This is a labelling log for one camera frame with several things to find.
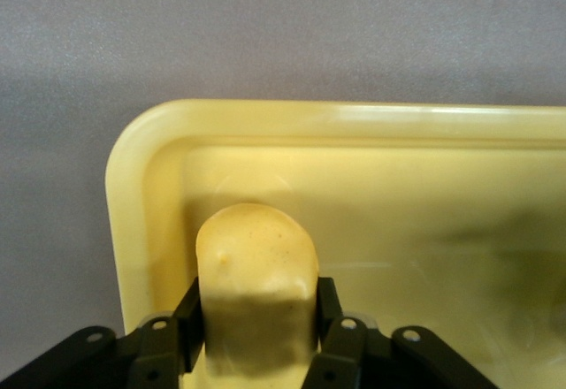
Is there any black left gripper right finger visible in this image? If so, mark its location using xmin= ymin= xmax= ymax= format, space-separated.
xmin=303 ymin=276 xmax=501 ymax=389

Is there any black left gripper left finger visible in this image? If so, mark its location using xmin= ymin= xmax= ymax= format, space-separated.
xmin=0 ymin=276 xmax=207 ymax=389

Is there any yellow potato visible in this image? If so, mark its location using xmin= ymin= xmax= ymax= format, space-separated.
xmin=195 ymin=202 xmax=320 ymax=389

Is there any yellow plastic tray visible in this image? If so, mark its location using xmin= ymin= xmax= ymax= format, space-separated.
xmin=104 ymin=99 xmax=566 ymax=389

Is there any table cover mat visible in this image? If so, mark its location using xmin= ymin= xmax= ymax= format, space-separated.
xmin=0 ymin=0 xmax=566 ymax=379

